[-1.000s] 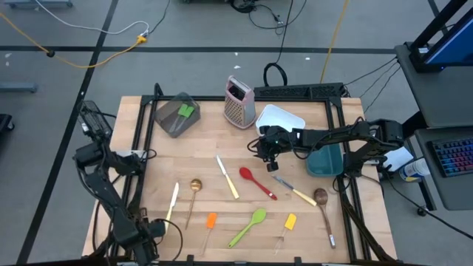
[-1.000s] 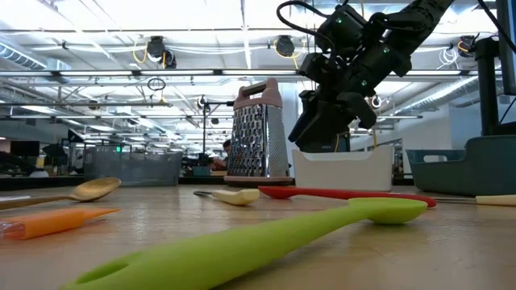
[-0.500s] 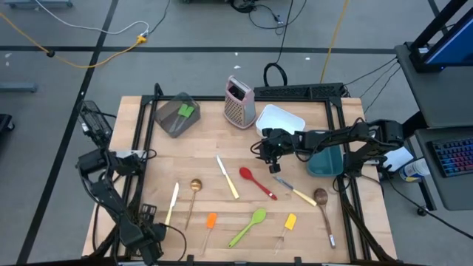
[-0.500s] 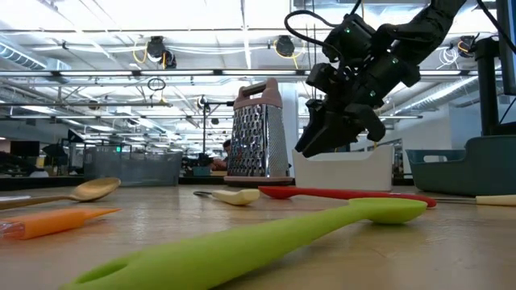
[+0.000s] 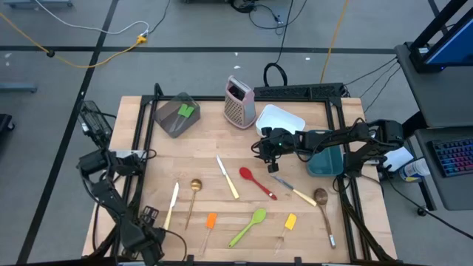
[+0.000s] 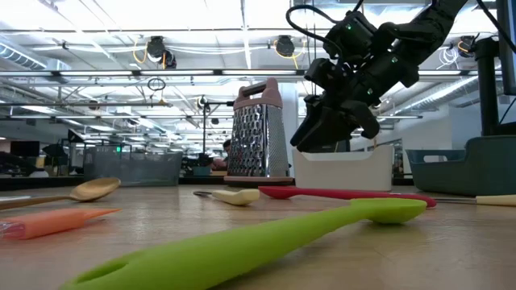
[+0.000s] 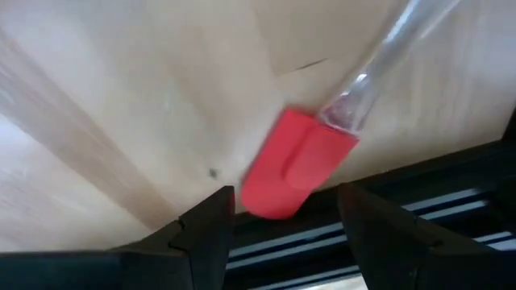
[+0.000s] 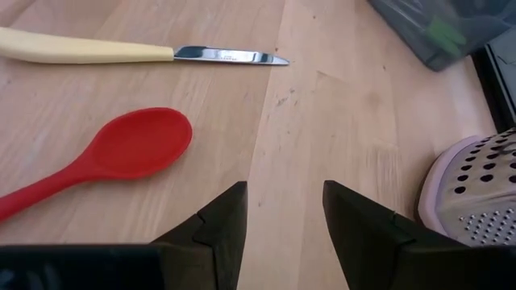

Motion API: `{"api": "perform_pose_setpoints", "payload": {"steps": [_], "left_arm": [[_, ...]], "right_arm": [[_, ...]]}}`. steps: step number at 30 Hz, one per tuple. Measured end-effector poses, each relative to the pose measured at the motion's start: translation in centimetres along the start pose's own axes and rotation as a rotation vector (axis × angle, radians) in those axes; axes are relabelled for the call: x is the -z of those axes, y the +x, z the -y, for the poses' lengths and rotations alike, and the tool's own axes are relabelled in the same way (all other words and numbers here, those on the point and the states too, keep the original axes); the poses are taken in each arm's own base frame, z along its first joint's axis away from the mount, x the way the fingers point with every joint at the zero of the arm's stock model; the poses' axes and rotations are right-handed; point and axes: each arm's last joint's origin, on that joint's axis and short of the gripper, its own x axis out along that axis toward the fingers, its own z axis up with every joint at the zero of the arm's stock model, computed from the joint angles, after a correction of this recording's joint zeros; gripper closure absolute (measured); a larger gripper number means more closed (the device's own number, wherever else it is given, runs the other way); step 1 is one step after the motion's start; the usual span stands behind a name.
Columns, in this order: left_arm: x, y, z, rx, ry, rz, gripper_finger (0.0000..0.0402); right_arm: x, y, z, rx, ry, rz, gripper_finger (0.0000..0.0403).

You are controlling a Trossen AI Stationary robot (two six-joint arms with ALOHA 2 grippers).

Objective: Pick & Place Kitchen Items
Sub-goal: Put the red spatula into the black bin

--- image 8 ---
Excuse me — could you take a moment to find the green silicone spatula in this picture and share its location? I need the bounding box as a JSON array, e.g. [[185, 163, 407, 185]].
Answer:
[[425, 15, 468, 57]]

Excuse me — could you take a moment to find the pink steel box grater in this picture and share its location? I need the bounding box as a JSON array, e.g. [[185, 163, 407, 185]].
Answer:
[[417, 126, 516, 247]]

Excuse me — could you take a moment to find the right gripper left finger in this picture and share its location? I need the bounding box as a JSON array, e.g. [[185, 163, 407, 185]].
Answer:
[[151, 180, 249, 290]]

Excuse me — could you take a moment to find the red silicone spoon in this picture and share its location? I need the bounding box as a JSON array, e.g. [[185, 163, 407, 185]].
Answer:
[[0, 106, 194, 222]]

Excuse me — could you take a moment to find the grey translucent plastic bin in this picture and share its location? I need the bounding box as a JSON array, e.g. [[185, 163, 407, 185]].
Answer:
[[367, 0, 516, 73]]

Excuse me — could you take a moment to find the black aluminium table frame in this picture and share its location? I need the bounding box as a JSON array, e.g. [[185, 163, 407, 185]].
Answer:
[[471, 27, 516, 134]]

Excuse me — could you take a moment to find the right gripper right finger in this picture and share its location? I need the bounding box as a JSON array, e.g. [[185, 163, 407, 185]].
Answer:
[[322, 180, 459, 290]]

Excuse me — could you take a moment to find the cream handled table knife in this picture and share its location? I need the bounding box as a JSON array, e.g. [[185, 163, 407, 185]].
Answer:
[[0, 26, 290, 67]]

